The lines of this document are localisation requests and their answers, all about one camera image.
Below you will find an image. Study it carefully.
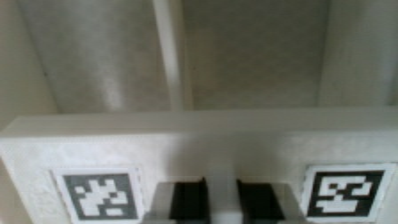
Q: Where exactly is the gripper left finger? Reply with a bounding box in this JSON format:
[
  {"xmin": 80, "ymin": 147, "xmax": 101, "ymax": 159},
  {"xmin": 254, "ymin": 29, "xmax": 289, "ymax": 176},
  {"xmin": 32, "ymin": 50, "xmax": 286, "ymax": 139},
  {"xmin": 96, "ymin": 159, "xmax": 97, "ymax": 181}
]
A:
[{"xmin": 168, "ymin": 179, "xmax": 209, "ymax": 221}]

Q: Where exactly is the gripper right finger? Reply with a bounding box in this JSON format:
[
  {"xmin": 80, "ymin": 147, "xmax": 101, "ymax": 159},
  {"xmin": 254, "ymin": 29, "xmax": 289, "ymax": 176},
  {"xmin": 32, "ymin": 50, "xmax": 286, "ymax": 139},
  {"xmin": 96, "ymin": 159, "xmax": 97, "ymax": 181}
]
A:
[{"xmin": 236, "ymin": 180, "xmax": 286, "ymax": 221}]

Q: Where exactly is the white door panel with handle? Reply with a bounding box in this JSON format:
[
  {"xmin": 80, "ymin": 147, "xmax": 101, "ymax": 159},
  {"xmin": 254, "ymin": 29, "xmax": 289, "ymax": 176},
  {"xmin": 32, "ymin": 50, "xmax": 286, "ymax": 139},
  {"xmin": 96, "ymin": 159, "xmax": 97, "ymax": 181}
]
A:
[{"xmin": 0, "ymin": 106, "xmax": 398, "ymax": 224}]

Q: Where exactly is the white cabinet body box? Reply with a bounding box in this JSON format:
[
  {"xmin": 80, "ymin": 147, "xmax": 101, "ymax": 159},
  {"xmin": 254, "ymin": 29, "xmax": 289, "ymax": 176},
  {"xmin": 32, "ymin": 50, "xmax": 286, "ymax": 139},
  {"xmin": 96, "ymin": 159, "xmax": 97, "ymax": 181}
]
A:
[{"xmin": 0, "ymin": 0, "xmax": 398, "ymax": 116}]

